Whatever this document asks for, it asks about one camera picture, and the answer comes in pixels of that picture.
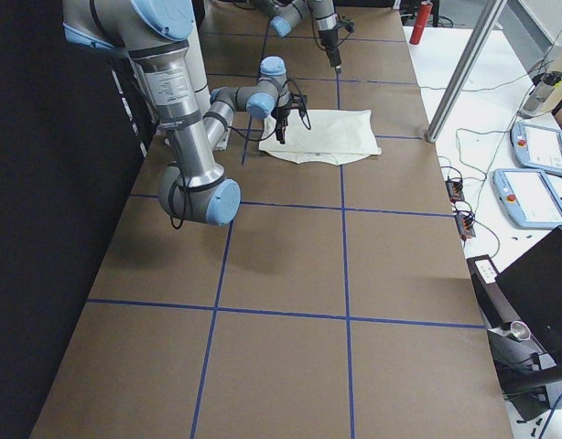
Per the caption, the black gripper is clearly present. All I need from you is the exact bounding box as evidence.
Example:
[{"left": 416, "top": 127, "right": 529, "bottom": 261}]
[
  {"left": 272, "top": 102, "right": 292, "bottom": 145},
  {"left": 318, "top": 27, "right": 342, "bottom": 74}
]

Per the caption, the cream long-sleeve cat shirt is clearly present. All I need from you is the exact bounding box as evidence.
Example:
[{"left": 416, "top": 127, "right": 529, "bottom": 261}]
[{"left": 259, "top": 110, "right": 382, "bottom": 166}]

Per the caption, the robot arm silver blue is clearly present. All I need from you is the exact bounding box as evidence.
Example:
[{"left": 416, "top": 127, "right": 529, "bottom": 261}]
[
  {"left": 252, "top": 0, "right": 341, "bottom": 74},
  {"left": 63, "top": 1, "right": 292, "bottom": 226}
]

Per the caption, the red cylinder bottle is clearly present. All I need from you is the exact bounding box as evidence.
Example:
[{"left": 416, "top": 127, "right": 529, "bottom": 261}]
[{"left": 409, "top": 1, "right": 433, "bottom": 45}]

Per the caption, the black orange connector box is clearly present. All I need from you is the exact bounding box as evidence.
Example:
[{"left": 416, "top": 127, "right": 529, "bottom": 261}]
[{"left": 445, "top": 178, "right": 465, "bottom": 203}]

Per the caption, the clear water bottle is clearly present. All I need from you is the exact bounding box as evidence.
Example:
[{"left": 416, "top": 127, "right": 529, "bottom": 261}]
[{"left": 519, "top": 70, "right": 562, "bottom": 119}]

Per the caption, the far teach pendant tablet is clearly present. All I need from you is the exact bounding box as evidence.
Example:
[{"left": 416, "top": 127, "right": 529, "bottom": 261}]
[{"left": 511, "top": 121, "right": 562, "bottom": 177}]

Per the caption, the teach pendant tablet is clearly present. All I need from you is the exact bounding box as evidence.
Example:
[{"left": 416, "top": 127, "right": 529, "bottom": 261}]
[
  {"left": 492, "top": 168, "right": 562, "bottom": 230},
  {"left": 511, "top": 121, "right": 562, "bottom": 177}
]

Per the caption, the near teach pendant tablet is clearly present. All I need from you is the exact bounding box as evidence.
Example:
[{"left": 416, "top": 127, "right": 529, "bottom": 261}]
[{"left": 492, "top": 168, "right": 562, "bottom": 230}]

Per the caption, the black laptop monitor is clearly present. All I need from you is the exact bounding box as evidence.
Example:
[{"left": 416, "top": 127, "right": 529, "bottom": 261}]
[{"left": 496, "top": 226, "right": 562, "bottom": 358}]

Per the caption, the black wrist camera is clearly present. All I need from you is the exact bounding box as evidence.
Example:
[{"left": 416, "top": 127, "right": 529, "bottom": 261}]
[
  {"left": 291, "top": 93, "right": 311, "bottom": 131},
  {"left": 337, "top": 16, "right": 354, "bottom": 34}
]

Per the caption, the aluminium frame post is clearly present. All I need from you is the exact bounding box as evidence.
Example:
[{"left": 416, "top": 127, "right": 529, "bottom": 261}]
[{"left": 425, "top": 0, "right": 507, "bottom": 143}]

